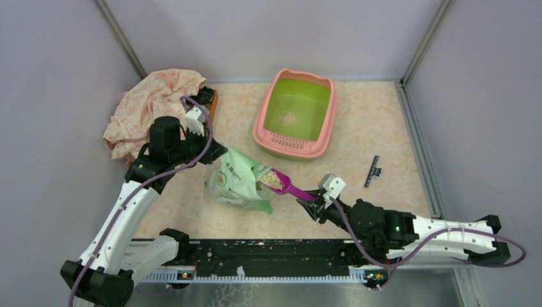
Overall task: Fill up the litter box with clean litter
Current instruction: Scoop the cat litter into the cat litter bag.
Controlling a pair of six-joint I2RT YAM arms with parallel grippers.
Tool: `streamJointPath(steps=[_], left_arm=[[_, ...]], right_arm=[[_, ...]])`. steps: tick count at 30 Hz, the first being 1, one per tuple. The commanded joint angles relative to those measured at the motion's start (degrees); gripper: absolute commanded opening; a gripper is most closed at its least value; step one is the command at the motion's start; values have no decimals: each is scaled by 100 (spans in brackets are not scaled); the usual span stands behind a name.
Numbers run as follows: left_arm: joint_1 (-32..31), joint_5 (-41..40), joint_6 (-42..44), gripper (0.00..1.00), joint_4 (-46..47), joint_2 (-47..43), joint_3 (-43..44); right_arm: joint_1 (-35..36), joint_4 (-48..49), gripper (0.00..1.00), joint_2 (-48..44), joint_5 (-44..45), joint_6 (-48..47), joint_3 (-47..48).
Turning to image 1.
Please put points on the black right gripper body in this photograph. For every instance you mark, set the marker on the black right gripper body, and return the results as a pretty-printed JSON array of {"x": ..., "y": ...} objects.
[{"x": 333, "y": 213}]

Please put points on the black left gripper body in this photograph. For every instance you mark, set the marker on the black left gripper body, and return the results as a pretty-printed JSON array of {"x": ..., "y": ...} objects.
[{"x": 191, "y": 148}]

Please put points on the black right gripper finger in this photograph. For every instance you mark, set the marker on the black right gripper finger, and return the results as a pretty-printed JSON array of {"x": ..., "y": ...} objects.
[
  {"x": 318, "y": 197},
  {"x": 313, "y": 208}
]

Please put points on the green cat litter bag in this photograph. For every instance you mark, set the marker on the green cat litter bag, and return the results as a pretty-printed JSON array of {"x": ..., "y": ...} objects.
[{"x": 236, "y": 182}]

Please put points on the magenta plastic litter scoop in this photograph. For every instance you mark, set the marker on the magenta plastic litter scoop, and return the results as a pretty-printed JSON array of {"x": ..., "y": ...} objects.
[{"x": 281, "y": 184}]

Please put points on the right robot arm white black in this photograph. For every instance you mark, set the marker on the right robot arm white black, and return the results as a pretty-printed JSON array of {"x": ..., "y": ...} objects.
[{"x": 389, "y": 238}]

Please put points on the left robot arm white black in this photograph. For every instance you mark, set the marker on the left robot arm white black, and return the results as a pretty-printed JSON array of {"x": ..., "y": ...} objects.
[{"x": 104, "y": 275}]

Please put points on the pink green litter box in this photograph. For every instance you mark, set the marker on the pink green litter box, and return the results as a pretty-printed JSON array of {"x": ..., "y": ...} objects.
[{"x": 297, "y": 115}]

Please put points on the brown wooden tray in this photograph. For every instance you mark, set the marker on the brown wooden tray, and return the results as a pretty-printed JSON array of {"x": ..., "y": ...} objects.
[{"x": 208, "y": 98}]

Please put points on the small black ruler piece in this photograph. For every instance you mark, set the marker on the small black ruler piece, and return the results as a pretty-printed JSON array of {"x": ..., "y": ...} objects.
[{"x": 374, "y": 171}]

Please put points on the pink floral crumpled cloth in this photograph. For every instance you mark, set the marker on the pink floral crumpled cloth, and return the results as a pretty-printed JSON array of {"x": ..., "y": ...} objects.
[{"x": 156, "y": 95}]

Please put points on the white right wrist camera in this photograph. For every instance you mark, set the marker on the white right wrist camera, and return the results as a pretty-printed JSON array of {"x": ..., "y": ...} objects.
[{"x": 331, "y": 187}]

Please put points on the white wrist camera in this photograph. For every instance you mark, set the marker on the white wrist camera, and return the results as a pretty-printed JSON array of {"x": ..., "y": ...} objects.
[
  {"x": 195, "y": 119},
  {"x": 331, "y": 187}
]

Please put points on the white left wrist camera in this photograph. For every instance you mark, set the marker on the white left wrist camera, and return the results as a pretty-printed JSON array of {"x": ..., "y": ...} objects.
[{"x": 195, "y": 119}]

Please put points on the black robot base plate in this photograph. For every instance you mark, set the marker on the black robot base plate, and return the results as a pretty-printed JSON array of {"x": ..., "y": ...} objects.
[{"x": 282, "y": 258}]

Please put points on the aluminium frame rail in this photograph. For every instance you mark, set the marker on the aluminium frame rail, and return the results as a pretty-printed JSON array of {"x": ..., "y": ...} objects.
[{"x": 164, "y": 260}]

